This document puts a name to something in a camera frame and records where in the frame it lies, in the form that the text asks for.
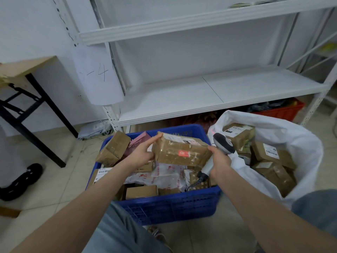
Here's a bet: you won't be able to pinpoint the white woven sack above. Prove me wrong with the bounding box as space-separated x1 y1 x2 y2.
207 110 324 210

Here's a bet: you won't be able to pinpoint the brown box green printed tape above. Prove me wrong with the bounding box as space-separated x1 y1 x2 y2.
237 144 253 165

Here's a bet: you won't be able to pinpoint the taped brown parcel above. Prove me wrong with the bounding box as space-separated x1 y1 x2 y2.
222 123 256 151
250 141 297 170

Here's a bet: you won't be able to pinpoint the brown box red-outlined sticker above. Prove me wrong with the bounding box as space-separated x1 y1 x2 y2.
87 167 126 201

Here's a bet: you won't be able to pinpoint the person's left leg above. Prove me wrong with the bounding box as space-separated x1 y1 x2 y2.
81 201 172 253

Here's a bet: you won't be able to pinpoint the white red-print mailer bag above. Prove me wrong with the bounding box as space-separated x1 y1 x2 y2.
125 162 187 192

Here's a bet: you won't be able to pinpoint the wooden chair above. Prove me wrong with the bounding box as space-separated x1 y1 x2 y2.
0 207 21 219

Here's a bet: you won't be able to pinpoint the person's left forearm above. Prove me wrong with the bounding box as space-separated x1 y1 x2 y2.
10 160 137 253

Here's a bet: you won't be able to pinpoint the white metal shelf rack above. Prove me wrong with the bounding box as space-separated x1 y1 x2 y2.
285 31 337 122
50 0 337 134

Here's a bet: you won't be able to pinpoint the blue plastic crate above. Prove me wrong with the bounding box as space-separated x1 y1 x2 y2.
85 124 222 226

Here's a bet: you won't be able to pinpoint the person's right hand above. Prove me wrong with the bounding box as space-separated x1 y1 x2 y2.
207 145 232 182

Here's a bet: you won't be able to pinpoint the pile of parcels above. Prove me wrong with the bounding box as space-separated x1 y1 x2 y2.
87 130 216 201

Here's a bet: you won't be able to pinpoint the red plastic crate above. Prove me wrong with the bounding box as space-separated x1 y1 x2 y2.
251 98 306 122

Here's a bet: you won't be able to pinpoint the person's left hand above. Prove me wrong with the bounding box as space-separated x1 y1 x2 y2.
124 133 164 171

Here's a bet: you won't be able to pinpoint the grey plastic mailer bag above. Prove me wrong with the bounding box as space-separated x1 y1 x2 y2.
78 120 112 140

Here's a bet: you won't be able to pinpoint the white paper sign sheet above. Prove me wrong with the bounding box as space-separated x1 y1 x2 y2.
73 44 125 106

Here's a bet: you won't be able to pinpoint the grey handheld barcode scanner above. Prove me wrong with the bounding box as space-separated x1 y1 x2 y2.
194 133 236 183

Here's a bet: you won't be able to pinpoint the pink mailer bag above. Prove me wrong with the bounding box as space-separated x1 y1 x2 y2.
124 131 153 157

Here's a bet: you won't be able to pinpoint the person's sandal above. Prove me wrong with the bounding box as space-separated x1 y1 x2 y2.
147 226 173 253

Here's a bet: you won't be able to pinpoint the person's right forearm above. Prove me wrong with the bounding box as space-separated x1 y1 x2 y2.
216 174 337 253

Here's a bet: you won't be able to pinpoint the wooden folding table black legs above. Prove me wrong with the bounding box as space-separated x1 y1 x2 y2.
0 56 79 168

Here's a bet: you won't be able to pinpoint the black scanner cable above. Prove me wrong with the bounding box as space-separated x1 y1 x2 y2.
185 179 203 192

